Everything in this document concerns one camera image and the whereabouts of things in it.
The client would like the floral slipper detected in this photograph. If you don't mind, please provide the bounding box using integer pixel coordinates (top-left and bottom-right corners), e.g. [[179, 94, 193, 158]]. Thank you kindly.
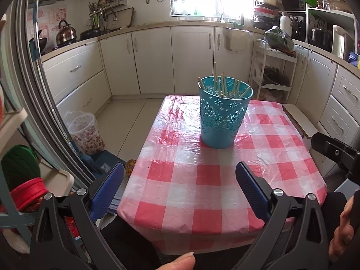
[[124, 159, 137, 176]]

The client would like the black wok pan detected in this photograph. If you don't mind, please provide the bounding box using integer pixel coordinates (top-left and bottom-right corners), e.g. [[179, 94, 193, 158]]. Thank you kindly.
[[80, 28, 102, 40]]

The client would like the person's left hand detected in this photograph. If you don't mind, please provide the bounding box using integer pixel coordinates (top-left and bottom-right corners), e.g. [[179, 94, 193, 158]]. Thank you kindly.
[[157, 252, 195, 270]]

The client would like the pink checkered tablecloth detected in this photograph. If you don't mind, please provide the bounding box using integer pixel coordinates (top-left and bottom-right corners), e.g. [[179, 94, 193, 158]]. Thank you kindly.
[[117, 95, 327, 255]]

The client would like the blue dustpan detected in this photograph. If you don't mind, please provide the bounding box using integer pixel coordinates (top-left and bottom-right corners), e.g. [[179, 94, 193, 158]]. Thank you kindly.
[[80, 150, 126, 178]]

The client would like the green round object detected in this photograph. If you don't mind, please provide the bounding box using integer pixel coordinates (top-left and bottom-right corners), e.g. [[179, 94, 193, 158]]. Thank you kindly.
[[1, 144, 41, 191]]

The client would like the white thermos jug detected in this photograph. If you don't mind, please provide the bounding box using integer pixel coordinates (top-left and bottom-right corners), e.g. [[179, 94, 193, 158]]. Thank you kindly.
[[279, 12, 293, 37]]

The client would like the refrigerator door edge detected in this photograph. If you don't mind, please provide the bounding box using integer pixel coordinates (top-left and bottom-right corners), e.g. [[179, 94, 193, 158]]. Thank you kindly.
[[1, 0, 95, 187]]

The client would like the floral waste bin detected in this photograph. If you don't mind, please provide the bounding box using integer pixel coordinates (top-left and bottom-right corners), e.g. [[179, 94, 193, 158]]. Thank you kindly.
[[65, 111, 105, 155]]

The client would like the steel kettle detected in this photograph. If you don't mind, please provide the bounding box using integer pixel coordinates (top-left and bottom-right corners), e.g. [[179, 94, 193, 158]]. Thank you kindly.
[[56, 20, 77, 46]]

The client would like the green vegetable bag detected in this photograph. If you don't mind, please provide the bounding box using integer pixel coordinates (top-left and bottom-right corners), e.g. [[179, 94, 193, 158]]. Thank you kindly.
[[265, 26, 295, 52]]

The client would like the white storage rack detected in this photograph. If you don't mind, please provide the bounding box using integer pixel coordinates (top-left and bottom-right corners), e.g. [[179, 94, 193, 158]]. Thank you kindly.
[[249, 39, 298, 103]]

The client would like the white wooden stool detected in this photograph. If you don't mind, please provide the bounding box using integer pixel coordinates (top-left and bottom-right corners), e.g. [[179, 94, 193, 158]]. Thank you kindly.
[[282, 104, 318, 138]]

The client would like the white hanging door bin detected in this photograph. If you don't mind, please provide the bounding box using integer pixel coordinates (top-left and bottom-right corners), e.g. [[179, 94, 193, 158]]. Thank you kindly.
[[223, 27, 253, 54]]

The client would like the wall utensil rack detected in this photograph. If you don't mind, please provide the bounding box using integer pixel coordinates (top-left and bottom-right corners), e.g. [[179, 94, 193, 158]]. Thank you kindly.
[[88, 0, 135, 34]]

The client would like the person's right hand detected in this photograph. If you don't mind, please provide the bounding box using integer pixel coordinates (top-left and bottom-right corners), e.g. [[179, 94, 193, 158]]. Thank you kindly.
[[328, 197, 354, 263]]

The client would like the wooden chopstick pair left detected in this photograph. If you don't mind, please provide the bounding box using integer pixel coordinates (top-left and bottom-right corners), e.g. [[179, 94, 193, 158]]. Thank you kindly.
[[221, 73, 227, 98]]

